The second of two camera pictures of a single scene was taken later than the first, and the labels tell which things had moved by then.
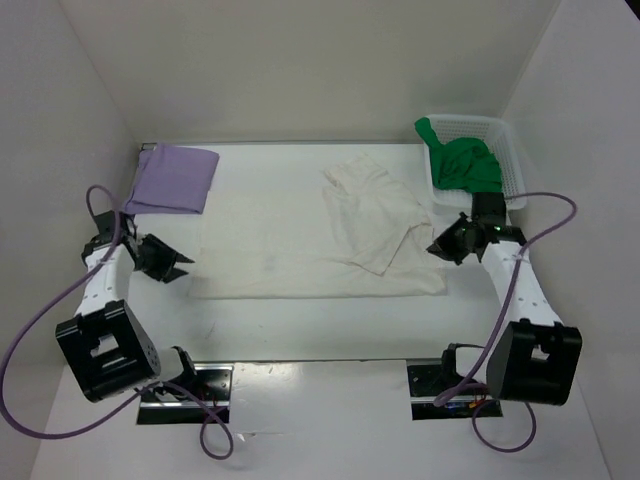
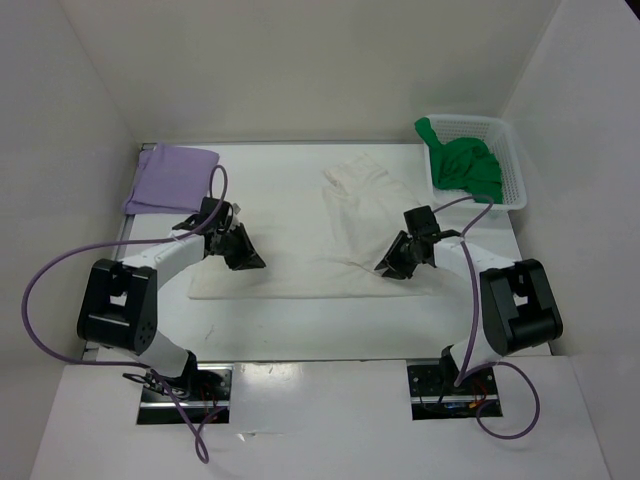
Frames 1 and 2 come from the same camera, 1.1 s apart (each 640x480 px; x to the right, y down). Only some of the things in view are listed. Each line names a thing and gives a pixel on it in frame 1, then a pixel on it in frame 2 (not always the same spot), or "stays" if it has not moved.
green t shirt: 463,163 stays
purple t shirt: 171,180 stays
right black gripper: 443,247 to 401,270
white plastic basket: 498,134 stays
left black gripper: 165,271 to 251,259
